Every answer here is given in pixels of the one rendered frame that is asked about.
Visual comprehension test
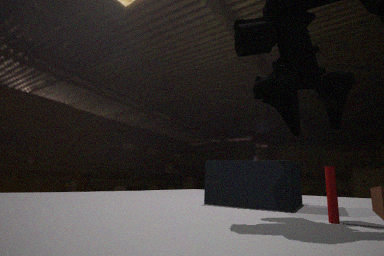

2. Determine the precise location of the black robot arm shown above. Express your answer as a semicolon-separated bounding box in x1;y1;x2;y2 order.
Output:
233;0;384;57

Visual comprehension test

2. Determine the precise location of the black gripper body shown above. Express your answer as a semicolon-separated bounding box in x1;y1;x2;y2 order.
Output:
253;40;356;100

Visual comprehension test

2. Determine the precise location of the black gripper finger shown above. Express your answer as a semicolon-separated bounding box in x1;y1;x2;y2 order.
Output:
316;85;352;129
262;89;301;136

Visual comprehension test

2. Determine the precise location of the red peg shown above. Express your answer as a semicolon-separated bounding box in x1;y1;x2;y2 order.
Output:
325;166;340;224

